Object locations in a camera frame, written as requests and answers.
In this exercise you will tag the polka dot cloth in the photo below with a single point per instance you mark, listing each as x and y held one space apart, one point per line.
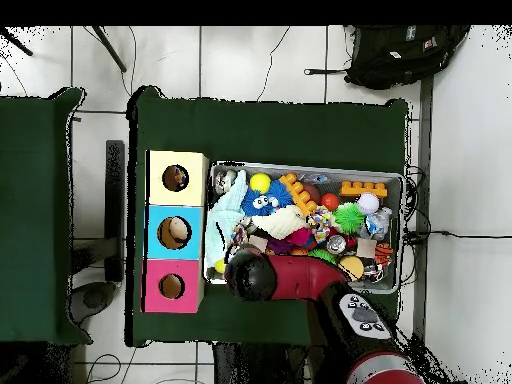
240 234
180 176

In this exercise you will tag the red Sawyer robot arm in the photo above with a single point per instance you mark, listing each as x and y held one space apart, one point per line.
304 276

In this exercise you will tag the wooden box with three holes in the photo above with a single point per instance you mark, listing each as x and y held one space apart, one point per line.
192 192

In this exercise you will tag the shallow clear mesh bin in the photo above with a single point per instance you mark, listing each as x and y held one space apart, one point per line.
334 188

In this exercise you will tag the blue spiky toy with eyes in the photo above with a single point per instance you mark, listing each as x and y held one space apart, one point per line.
250 204

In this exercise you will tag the cream knitted cloth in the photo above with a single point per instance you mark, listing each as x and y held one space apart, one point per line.
280 224

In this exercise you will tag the yellow ball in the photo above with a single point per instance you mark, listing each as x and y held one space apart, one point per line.
260 182

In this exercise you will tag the mint green knitted cloth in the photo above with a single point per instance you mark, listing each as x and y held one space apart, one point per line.
224 216

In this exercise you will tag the long orange toy block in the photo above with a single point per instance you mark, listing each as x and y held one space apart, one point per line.
300 194

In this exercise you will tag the orange ball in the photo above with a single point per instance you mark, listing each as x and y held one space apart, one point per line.
330 201

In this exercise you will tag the dark green tablecloth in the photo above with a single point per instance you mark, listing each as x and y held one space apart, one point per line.
32 200
272 132

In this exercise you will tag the green spiky toy with eyes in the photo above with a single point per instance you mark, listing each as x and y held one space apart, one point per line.
348 218

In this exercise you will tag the white baseball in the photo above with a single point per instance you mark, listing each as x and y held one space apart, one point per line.
368 203

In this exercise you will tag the black upright panel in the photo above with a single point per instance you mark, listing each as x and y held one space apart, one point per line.
114 180

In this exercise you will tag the grey stand base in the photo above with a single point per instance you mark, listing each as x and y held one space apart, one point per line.
94 300

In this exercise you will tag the black backpack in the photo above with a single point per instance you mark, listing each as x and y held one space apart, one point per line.
400 56

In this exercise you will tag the black tripod leg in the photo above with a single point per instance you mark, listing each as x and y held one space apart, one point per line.
18 43
110 50

